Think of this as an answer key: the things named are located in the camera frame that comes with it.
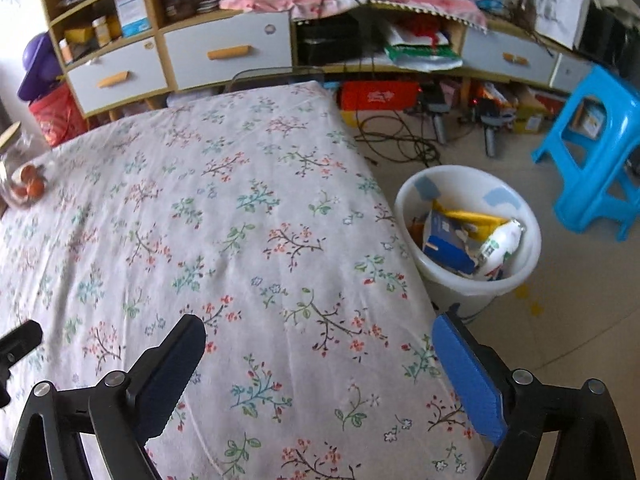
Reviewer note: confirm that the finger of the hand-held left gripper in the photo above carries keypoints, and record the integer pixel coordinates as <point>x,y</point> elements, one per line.
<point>20,342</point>

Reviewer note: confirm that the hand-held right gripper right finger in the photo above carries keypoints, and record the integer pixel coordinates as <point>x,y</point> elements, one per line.
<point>465,375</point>

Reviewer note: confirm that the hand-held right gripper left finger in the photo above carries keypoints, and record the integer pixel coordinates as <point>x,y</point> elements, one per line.
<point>165,390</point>

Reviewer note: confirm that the white plastic bucket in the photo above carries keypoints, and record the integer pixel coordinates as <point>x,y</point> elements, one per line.
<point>460,300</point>

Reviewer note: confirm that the white plastic bottle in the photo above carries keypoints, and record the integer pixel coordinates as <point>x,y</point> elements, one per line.
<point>495,250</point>

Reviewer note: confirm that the blue carton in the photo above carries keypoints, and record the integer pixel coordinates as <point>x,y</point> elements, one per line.
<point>442,232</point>

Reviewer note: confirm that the yellow packet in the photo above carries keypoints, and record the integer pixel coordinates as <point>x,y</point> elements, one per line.
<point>480,220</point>

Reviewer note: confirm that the floral tablecloth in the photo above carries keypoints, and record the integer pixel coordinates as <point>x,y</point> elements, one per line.
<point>250,210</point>

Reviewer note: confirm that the red bag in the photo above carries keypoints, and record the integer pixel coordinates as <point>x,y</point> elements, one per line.
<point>55,115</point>

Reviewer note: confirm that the yellow cardboard box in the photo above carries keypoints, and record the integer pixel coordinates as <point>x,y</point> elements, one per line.
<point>530,115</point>

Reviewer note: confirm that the purple hat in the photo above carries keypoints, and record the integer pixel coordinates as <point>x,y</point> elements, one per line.
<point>37,65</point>

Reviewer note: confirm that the small blue white box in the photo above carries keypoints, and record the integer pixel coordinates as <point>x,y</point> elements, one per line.
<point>592,120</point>

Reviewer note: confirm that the red box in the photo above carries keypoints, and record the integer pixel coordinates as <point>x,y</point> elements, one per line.
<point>375,96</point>

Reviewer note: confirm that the orange pill bottle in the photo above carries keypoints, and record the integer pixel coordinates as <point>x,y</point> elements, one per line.
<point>100,32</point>
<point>66,52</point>

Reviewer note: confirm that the small white drawer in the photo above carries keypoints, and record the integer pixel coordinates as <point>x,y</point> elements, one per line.
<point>570,72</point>

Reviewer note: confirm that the blue plastic stool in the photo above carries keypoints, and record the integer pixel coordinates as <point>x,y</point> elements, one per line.
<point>610,85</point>

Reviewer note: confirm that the pile of folded bags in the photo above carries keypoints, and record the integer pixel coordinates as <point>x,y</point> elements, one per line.
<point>425,52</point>

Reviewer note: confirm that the dark curved chair back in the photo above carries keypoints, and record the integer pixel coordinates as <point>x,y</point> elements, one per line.
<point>260,77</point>

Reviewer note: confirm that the wooden cabinet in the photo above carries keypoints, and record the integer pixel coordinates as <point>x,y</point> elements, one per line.
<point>155,30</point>

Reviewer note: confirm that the black box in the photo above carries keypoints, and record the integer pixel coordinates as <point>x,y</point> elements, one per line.
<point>325,40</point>

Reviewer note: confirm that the black appliance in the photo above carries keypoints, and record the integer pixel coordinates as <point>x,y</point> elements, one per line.
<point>610,30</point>

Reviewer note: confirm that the dark jar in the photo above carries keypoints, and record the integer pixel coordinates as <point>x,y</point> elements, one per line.
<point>177,2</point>

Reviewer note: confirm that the dry twigs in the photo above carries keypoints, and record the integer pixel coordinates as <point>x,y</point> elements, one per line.
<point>530,5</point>

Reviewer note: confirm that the white cardboard box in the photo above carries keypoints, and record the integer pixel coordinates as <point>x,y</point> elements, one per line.
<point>560,10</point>

